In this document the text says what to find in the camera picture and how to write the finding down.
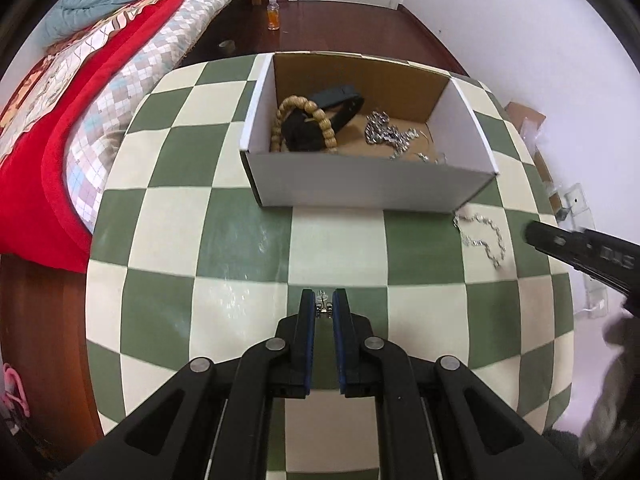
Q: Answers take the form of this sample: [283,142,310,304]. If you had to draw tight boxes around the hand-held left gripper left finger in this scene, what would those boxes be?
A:
[50,288,317,480]

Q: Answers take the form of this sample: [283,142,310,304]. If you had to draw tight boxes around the bed with red quilt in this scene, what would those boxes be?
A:
[0,0,258,275]

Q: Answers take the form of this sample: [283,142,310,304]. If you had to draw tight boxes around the green checkered tablecloth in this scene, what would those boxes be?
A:
[85,52,576,480]

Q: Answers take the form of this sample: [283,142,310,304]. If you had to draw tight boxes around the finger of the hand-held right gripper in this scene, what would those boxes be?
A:
[522,220,583,272]

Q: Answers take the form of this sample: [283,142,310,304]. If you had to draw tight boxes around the black smart watch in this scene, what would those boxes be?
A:
[281,86,365,153]

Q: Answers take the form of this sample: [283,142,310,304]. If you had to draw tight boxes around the brown cardboard box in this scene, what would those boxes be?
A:
[505,101,566,211]

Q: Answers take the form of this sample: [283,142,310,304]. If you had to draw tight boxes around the person's right forearm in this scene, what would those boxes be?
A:
[577,300,640,466]

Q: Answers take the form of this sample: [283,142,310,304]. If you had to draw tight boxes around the person's right leg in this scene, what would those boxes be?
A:
[542,427,585,480]

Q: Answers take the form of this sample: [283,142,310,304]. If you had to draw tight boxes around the white power strip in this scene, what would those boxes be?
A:
[552,183,608,318]

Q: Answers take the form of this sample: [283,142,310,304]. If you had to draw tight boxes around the wooden bead bracelet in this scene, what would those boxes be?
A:
[270,96,341,155]

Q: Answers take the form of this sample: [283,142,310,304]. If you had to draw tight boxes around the pastel checkered quilt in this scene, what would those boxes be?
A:
[65,0,261,233]

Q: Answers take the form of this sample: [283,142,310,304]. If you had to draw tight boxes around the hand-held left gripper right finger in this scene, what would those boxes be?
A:
[332,288,588,480]

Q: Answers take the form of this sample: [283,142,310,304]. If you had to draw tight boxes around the white cardboard box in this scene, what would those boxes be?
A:
[239,51,501,210]

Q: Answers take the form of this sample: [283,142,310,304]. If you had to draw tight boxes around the thick silver chain bracelet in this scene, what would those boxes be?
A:
[365,111,418,160]

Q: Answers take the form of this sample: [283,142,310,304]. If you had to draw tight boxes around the pink plastic hanger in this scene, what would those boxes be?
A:
[2,362,31,418]

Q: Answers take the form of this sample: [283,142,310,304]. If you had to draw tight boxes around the silver beaded necklace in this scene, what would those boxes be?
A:
[452,211,507,272]

